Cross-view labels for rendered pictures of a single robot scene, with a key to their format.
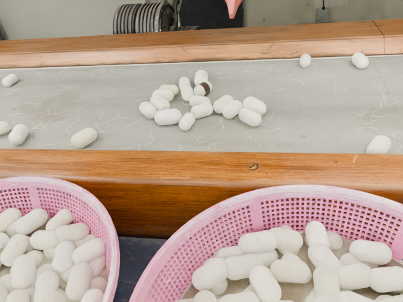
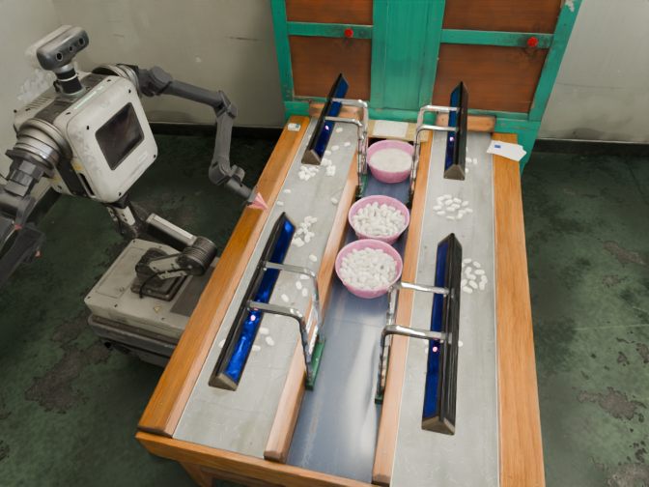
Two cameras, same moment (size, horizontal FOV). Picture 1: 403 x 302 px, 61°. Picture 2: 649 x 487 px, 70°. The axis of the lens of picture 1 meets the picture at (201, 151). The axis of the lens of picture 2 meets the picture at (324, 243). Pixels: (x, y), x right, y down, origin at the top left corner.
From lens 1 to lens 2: 188 cm
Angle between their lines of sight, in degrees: 63
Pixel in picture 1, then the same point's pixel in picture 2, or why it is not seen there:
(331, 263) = (363, 215)
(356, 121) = (319, 202)
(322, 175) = (345, 210)
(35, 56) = (229, 292)
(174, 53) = (254, 238)
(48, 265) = (357, 259)
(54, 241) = (352, 258)
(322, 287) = (368, 217)
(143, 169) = (336, 239)
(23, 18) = not seen: outside the picture
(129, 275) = not seen: hidden behind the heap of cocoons
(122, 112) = (295, 253)
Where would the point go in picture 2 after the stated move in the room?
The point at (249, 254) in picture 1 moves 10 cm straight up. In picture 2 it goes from (360, 226) to (360, 209)
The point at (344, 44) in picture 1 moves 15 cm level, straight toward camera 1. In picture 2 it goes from (274, 191) to (302, 199)
